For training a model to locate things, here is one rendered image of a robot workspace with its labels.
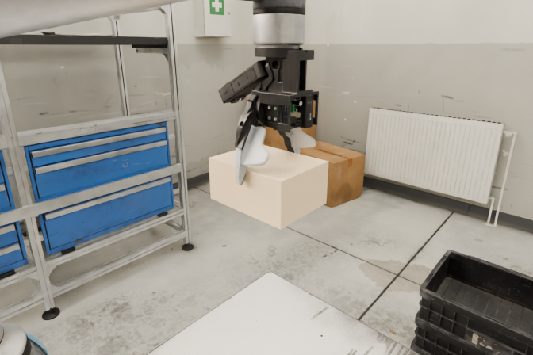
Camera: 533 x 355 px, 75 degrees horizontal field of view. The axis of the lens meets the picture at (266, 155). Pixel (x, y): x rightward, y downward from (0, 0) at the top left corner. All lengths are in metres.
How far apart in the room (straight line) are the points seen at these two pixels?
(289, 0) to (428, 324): 1.06
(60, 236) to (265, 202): 1.61
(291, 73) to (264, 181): 0.16
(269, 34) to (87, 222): 1.71
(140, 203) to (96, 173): 0.32
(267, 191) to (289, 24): 0.23
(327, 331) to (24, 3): 0.79
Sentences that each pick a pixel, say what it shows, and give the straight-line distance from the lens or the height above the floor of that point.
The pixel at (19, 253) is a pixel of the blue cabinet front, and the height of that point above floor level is 0.39.
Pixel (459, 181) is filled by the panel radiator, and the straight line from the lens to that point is 3.08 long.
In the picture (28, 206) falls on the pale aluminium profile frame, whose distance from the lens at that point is 1.90.
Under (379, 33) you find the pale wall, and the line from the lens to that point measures 3.29.
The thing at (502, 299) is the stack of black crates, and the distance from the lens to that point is 1.49.
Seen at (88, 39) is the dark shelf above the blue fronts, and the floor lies 1.33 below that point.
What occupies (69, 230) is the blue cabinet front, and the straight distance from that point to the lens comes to 2.04.
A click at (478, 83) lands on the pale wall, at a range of 3.04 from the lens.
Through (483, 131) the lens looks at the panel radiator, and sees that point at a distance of 2.95.
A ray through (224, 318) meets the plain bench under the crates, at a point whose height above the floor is 0.70.
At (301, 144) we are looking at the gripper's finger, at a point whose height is 1.14.
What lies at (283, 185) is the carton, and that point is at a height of 1.12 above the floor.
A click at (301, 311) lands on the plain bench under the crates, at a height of 0.70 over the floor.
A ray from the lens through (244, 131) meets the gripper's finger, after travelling 0.51.
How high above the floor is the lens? 1.30
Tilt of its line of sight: 18 degrees down
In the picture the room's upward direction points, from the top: straight up
